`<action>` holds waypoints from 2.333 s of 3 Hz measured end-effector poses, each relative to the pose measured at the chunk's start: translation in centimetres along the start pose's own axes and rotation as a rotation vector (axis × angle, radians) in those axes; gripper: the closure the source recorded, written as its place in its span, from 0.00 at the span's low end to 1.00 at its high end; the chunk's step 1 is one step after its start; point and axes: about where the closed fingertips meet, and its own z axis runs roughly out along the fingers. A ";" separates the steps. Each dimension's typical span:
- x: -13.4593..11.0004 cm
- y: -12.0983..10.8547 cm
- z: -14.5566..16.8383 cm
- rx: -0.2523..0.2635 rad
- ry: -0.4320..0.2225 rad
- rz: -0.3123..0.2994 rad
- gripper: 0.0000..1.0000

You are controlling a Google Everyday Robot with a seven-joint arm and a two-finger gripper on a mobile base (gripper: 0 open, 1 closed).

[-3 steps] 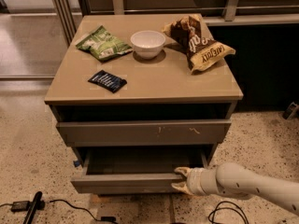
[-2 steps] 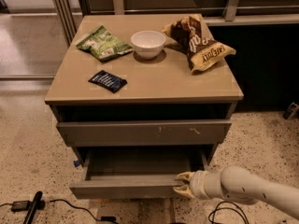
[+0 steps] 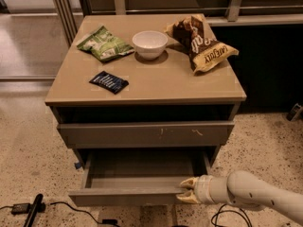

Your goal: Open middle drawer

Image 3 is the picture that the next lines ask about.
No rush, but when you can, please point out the metal shelf frame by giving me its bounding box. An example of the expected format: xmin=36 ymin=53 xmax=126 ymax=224
xmin=53 ymin=0 xmax=303 ymax=42

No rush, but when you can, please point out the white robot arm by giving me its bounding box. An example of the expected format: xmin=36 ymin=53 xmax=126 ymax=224
xmin=176 ymin=170 xmax=303 ymax=225

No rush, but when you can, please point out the black power adapter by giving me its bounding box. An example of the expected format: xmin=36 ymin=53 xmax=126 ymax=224
xmin=11 ymin=203 xmax=30 ymax=215

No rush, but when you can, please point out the dark object at right edge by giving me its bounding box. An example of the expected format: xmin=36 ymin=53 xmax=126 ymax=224
xmin=286 ymin=103 xmax=303 ymax=121

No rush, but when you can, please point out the grey three-drawer cabinet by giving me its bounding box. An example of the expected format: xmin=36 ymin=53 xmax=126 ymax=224
xmin=45 ymin=14 xmax=246 ymax=167

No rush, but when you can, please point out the black cable left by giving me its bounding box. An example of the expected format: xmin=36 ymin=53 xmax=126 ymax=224
xmin=48 ymin=201 xmax=121 ymax=227

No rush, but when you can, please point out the brown yellow chip bag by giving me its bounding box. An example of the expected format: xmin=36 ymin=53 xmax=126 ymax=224
xmin=165 ymin=14 xmax=239 ymax=76

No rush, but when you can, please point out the grey top drawer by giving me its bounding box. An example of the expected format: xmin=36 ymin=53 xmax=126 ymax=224
xmin=58 ymin=121 xmax=234 ymax=148

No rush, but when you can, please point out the white bowl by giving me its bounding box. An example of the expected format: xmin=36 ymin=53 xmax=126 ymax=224
xmin=133 ymin=30 xmax=168 ymax=60

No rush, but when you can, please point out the grey drawer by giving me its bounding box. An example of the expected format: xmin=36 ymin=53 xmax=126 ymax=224
xmin=69 ymin=148 xmax=210 ymax=206
xmin=58 ymin=121 xmax=234 ymax=148

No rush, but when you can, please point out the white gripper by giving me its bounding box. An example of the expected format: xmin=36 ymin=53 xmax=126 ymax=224
xmin=176 ymin=175 xmax=230 ymax=204

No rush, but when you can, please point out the green snack bag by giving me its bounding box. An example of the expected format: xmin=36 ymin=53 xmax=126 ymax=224
xmin=76 ymin=26 xmax=134 ymax=62

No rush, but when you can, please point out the black looped cable right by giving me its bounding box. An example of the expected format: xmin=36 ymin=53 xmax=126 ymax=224
xmin=210 ymin=203 xmax=253 ymax=227

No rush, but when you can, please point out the dark blue snack packet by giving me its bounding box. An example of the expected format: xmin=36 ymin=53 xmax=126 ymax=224
xmin=90 ymin=71 xmax=129 ymax=95

